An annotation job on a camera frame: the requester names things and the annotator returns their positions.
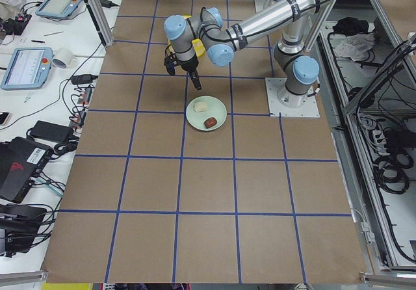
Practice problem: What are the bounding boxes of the black power adapter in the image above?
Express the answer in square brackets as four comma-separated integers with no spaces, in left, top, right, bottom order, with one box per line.
[27,120,74,142]

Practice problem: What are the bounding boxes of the small black power brick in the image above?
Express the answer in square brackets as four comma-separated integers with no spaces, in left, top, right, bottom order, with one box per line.
[99,0,119,8]

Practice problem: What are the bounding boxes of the blue teach pendant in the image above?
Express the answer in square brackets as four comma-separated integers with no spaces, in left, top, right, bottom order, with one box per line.
[1,47,53,90]
[35,0,82,20]

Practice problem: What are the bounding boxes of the light green plate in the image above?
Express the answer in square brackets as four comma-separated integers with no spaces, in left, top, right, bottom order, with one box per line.
[186,96,227,131]

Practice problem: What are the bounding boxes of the white power strip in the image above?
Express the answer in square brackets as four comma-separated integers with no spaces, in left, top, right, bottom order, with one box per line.
[69,85,94,129]

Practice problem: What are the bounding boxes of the white steamed bun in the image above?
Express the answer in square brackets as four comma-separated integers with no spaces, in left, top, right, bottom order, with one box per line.
[193,101,209,112]

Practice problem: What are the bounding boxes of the black coiled cables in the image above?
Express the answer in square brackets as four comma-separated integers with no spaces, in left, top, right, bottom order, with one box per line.
[372,152,412,195]

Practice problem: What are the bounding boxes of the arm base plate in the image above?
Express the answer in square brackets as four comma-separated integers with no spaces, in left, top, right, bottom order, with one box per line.
[254,0,276,24]
[265,77,320,118]

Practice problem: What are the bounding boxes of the far blue teach pendant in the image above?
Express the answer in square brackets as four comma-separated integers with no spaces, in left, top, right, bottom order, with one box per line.
[35,0,82,20]

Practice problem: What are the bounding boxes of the black cloth bundle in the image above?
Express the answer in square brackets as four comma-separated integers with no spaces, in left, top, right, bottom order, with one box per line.
[333,17,369,36]

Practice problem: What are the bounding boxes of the aluminium frame post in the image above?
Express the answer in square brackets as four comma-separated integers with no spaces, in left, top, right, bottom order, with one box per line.
[83,0,114,49]

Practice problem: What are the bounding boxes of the near blue teach pendant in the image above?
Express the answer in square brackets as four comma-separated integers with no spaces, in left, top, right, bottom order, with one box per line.
[1,47,53,90]

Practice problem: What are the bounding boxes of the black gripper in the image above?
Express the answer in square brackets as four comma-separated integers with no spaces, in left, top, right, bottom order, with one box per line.
[180,57,202,90]

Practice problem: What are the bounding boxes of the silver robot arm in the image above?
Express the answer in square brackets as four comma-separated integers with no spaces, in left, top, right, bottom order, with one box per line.
[164,0,333,108]

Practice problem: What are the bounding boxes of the white crumpled cloth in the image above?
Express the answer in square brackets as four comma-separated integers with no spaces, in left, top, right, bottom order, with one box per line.
[334,34,375,62]

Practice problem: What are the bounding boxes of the yellow steamer layer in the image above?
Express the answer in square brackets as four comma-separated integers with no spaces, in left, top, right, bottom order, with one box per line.
[166,15,206,57]

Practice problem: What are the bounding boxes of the white tape roll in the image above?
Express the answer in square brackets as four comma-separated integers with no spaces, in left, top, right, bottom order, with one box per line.
[52,47,77,69]

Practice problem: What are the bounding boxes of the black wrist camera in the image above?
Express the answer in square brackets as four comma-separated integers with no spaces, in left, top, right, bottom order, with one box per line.
[164,52,177,76]

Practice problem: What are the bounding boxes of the brown steamed bun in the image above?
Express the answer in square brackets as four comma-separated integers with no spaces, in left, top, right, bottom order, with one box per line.
[203,117,218,129]

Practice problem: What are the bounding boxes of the smartphone on table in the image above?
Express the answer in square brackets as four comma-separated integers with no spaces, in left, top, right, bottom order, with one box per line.
[0,112,11,125]

